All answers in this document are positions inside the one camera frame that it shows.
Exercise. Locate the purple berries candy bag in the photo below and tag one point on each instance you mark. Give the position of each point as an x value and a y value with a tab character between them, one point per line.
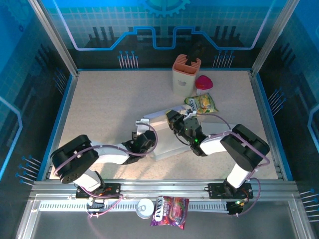
172	211

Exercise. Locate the lavender paper box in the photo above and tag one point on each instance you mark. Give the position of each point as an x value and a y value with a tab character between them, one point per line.
164	139

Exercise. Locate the beige knife block, orange top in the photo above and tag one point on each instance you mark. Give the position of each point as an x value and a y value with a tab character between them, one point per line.
183	84

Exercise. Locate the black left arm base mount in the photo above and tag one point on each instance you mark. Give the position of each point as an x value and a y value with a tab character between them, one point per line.
112	190

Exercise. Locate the aluminium frame post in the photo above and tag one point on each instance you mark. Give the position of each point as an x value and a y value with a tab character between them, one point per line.
54	37
271	37

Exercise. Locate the silver tin can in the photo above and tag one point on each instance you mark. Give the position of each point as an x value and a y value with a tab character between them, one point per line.
145	207

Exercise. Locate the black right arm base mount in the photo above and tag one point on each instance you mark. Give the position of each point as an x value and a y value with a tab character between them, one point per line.
215	190

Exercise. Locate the black electronics module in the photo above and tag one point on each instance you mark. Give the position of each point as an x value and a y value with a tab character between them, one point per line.
234	207

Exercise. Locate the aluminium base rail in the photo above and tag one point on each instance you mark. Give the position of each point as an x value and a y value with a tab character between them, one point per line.
162	185

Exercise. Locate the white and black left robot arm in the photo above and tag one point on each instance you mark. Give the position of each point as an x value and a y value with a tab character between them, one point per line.
109	153

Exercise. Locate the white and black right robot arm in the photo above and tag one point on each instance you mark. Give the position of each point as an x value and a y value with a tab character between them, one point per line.
214	145

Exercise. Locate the green yellow candy bag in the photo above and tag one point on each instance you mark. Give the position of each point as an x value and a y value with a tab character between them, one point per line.
207	103

